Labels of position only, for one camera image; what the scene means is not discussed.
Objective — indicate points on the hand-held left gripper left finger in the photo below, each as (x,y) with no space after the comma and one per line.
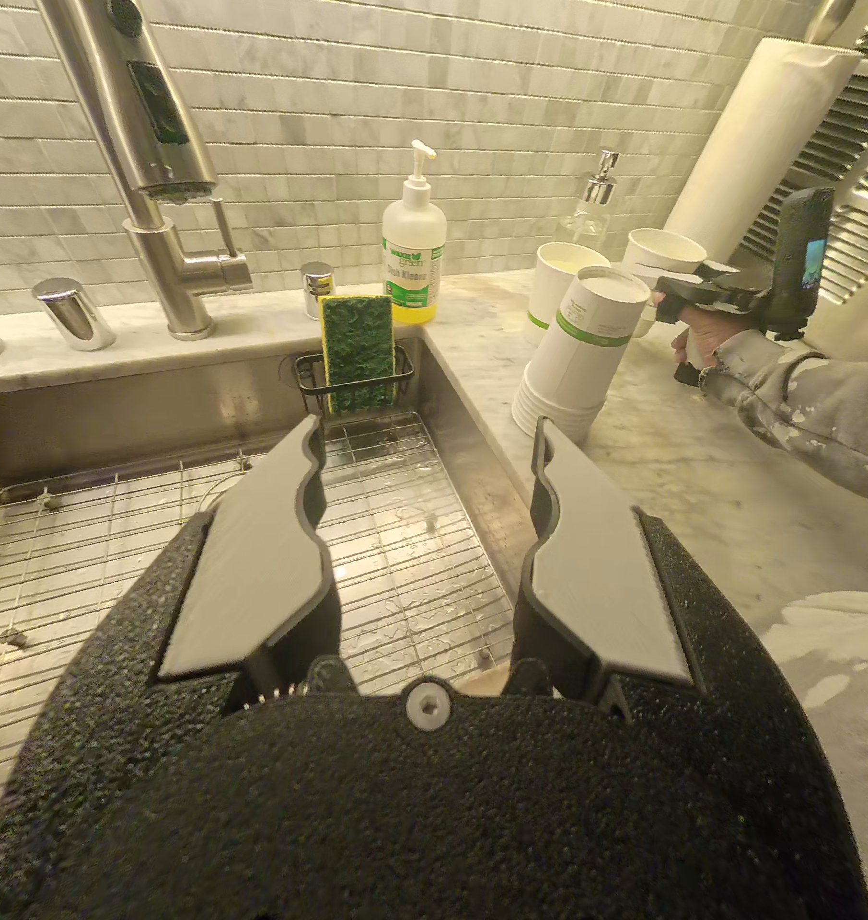
(254,546)

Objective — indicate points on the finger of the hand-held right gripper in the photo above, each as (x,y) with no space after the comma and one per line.
(718,269)
(700,286)

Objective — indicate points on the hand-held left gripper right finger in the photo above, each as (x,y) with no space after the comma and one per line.
(599,575)

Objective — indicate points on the white paper cup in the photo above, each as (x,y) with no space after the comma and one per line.
(656,251)
(549,287)

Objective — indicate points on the person's right forearm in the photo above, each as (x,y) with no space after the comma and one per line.
(822,410)

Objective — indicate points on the marble desk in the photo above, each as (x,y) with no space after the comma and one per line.
(692,503)

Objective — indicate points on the person's right hand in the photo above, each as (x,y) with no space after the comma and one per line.
(703,345)

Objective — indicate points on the paper towel roll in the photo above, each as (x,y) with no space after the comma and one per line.
(750,144)

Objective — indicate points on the clear glass soap dispenser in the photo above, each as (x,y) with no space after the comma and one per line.
(592,208)

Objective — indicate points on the stack of inverted paper cups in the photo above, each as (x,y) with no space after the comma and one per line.
(585,359)

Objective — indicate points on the white louvred shutter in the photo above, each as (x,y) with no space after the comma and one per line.
(858,144)

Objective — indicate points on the stainless steel sink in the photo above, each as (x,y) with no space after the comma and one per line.
(153,424)

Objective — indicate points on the green yellow sponge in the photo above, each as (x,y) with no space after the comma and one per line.
(358,345)

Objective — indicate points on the chrome towel holder pole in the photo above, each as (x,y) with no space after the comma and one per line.
(833,18)

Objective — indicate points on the chrome cylinder cap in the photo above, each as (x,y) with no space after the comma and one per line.
(317,287)

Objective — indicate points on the stainless pull-down faucet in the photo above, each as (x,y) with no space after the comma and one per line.
(175,287)

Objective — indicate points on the dish soap pump bottle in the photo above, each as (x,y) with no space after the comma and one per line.
(412,237)

